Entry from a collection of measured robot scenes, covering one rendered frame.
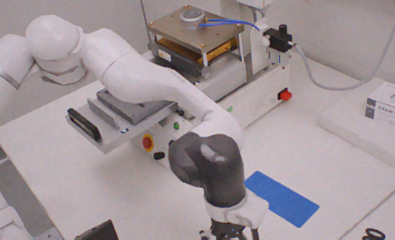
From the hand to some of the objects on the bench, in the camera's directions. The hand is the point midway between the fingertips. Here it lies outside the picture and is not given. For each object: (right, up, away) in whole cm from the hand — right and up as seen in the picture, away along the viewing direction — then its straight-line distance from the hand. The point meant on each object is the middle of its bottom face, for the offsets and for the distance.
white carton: (+57, +35, +32) cm, 74 cm away
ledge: (+69, +22, +21) cm, 75 cm away
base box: (-5, +36, +54) cm, 65 cm away
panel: (-27, +24, +42) cm, 55 cm away
